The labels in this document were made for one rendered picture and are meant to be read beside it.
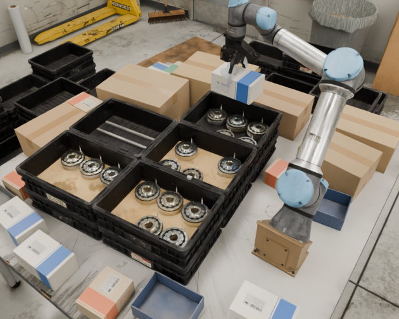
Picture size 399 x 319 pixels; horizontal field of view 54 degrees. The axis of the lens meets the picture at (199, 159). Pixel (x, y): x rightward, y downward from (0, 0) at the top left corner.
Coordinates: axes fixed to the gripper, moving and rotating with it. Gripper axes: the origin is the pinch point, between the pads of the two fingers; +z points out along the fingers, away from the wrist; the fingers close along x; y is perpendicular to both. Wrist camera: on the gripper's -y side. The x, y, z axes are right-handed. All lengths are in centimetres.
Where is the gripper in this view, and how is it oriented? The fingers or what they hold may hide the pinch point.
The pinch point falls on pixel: (237, 78)
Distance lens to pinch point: 173.9
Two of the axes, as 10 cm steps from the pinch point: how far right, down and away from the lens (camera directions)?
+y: -8.1, -3.9, 4.3
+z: 0.0, 7.4, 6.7
